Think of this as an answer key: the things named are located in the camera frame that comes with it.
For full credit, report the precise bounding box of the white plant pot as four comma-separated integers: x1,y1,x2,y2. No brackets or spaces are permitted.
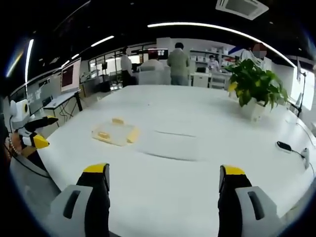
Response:
240,97,266,123

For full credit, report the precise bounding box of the white side desk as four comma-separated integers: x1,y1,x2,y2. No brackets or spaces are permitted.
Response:
42,89,83,117

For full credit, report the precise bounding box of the black device with cable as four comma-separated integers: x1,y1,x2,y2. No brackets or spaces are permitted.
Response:
276,141,302,157

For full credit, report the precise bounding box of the large display screen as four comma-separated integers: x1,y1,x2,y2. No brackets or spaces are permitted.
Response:
60,57,82,93

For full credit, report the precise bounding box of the black cable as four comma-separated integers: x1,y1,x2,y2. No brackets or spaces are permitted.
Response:
9,152,50,179

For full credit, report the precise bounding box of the white storage cabinet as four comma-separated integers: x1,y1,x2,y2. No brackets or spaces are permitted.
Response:
191,71,233,90

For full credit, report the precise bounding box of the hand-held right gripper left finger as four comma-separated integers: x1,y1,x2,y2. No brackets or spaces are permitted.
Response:
46,162,111,237

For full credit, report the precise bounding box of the green potted plant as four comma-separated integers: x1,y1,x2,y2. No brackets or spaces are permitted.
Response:
227,58,289,112

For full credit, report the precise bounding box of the white handheld device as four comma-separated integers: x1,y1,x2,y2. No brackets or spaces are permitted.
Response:
299,147,311,170

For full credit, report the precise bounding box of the white table cable cover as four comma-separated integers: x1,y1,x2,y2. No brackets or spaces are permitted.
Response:
137,129,198,161

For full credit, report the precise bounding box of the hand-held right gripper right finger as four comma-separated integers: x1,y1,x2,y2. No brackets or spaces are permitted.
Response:
217,164,281,237

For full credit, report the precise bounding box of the person's left hand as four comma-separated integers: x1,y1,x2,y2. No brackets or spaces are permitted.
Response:
9,132,33,157

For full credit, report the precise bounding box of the ceiling air vent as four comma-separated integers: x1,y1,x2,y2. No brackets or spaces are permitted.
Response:
215,0,270,21

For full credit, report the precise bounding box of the wall shelf with boxes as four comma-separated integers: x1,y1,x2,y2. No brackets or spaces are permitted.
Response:
189,45,236,67

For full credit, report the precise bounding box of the yellow plastic block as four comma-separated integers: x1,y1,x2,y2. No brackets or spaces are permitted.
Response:
126,127,141,144

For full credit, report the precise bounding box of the long curved ceiling light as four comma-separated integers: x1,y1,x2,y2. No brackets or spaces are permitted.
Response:
147,22,297,68

